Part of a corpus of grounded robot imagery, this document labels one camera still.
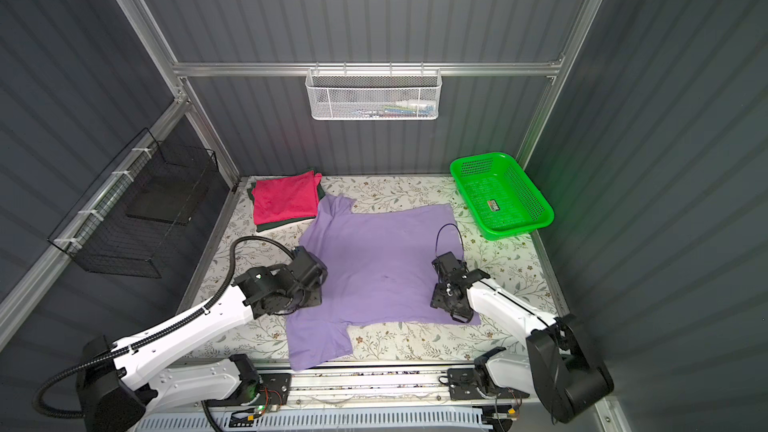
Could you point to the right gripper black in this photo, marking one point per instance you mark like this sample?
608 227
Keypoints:
437 298

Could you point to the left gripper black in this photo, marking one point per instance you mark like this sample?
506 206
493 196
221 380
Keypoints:
318 293

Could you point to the purple t shirt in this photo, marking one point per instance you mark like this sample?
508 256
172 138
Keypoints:
379 271

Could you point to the green plastic basket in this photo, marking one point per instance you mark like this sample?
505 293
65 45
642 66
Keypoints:
501 198

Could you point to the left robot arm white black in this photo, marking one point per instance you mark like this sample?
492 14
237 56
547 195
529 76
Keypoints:
140 376

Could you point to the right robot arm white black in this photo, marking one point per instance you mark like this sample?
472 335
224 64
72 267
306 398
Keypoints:
561 367

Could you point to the floral table cloth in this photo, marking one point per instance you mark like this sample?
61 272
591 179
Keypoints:
514 263

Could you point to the folded magenta t shirt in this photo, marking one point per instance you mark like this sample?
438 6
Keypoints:
285 197

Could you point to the white vented panel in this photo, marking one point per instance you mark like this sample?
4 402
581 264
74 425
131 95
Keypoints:
442 418

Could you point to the white spray bottle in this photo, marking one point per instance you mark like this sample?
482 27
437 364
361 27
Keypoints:
417 106

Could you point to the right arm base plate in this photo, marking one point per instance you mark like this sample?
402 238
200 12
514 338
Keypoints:
465 384

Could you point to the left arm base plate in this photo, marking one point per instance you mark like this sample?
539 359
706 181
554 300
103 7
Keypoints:
271 389

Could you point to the black wire basket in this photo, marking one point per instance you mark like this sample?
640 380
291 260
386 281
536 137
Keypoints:
135 224

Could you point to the white wire mesh basket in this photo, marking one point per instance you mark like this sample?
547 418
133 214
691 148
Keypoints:
369 97

